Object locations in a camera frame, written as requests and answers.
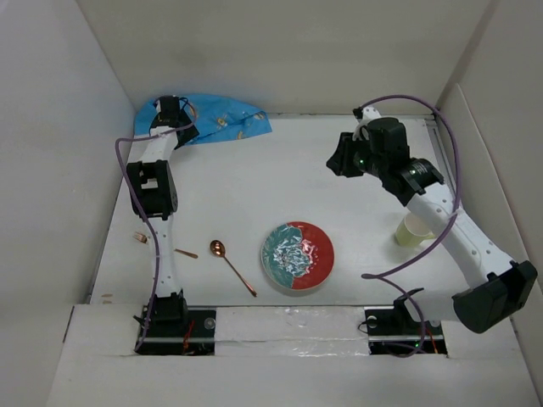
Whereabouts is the copper spoon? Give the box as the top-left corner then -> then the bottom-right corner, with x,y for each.
210,240 -> 258,298

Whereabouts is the red and teal plate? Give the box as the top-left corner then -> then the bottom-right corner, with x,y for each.
260,220 -> 335,293

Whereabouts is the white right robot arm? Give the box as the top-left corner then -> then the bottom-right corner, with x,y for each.
327,106 -> 538,334

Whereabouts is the copper fork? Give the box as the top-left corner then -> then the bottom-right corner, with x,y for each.
132,232 -> 199,259

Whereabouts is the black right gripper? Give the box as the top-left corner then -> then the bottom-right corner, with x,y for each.
325,131 -> 387,179

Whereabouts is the blue patterned cloth napkin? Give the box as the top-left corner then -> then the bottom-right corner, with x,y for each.
134,92 -> 273,146

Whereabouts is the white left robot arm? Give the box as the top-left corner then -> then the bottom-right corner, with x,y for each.
126,96 -> 199,337

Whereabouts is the pale yellow paper cup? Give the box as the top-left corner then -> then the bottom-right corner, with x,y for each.
395,213 -> 435,248

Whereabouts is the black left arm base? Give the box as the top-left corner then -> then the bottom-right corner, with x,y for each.
134,294 -> 217,356

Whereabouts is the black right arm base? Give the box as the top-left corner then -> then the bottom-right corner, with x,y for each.
357,295 -> 447,357

